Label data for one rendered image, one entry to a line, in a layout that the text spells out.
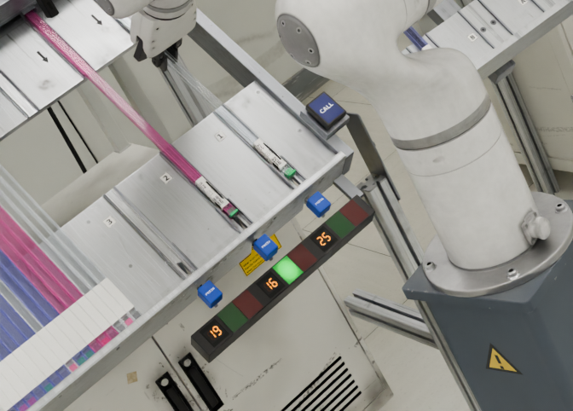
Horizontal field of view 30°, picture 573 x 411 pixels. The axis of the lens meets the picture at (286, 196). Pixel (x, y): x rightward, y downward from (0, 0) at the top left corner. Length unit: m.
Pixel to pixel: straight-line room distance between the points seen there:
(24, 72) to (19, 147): 1.75
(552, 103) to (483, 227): 1.34
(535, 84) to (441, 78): 1.41
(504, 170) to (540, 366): 0.24
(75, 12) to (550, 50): 1.11
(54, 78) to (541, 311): 0.87
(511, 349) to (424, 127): 0.30
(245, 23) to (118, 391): 2.14
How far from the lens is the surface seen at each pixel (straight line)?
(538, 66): 2.51
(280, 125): 1.68
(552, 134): 2.62
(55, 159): 3.54
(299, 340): 2.06
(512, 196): 1.24
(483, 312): 1.28
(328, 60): 1.09
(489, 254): 1.25
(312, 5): 1.08
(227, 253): 1.55
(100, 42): 1.76
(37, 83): 1.73
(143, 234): 1.58
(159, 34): 1.62
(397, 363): 2.42
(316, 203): 1.61
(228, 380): 1.99
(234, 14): 3.79
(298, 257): 1.58
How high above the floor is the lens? 1.41
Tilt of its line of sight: 25 degrees down
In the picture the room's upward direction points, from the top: 29 degrees counter-clockwise
